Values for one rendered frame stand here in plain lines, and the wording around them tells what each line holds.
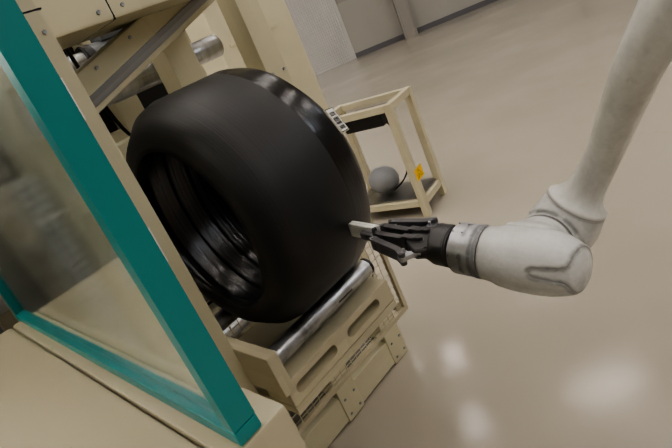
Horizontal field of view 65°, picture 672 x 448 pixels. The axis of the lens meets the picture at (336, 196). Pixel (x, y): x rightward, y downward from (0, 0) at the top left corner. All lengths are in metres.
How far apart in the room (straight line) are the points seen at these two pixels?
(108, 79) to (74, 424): 1.05
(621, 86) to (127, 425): 0.67
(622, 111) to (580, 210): 0.20
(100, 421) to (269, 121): 0.65
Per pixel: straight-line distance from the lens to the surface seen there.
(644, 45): 0.75
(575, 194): 0.95
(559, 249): 0.83
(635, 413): 2.03
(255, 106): 1.02
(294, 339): 1.14
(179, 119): 1.03
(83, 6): 1.33
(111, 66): 1.46
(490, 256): 0.85
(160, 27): 1.55
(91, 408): 0.53
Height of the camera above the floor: 1.50
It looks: 19 degrees down
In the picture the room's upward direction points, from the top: 23 degrees counter-clockwise
